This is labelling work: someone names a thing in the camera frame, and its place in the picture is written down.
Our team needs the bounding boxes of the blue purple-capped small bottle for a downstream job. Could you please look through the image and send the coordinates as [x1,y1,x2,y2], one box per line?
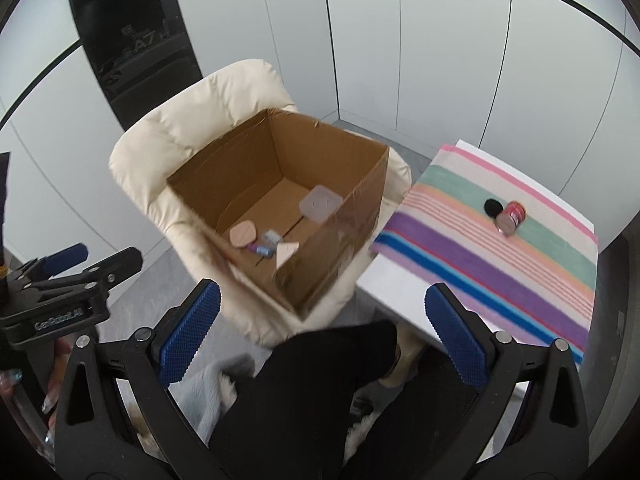
[246,244,274,258]

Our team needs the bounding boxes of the peach makeup sponge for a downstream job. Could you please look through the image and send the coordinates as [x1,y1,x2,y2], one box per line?
[229,220,257,248]

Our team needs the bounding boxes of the beige wooden cube box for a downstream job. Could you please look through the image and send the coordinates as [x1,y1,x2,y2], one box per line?
[276,242,299,269]

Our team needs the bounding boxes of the grey-blue plastic case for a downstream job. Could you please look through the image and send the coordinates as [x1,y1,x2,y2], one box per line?
[262,230,282,246]

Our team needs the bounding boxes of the translucent square plastic lid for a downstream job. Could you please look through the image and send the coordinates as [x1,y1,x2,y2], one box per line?
[298,185,343,223]

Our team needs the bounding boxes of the person's left hand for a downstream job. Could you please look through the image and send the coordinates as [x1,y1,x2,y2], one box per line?
[1,338,72,465]

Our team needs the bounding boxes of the cream padded chair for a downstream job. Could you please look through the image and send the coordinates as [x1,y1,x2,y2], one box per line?
[110,59,411,347]

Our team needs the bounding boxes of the striped colourful cloth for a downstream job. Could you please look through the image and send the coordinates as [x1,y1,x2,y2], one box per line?
[369,144,599,366]

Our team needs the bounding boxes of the red tin can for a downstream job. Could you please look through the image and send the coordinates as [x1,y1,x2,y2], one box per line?
[495,200,526,236]

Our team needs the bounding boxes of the person's black trousers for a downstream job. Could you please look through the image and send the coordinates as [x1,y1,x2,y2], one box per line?
[209,320,477,479]

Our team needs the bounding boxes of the black round puff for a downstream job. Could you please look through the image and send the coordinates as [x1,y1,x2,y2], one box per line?
[484,198,503,219]

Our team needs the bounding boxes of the brown cardboard box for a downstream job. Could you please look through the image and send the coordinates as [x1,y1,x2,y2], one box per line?
[168,108,390,318]

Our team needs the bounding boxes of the black wall panel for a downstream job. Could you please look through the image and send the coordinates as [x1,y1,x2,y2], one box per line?
[70,0,202,129]

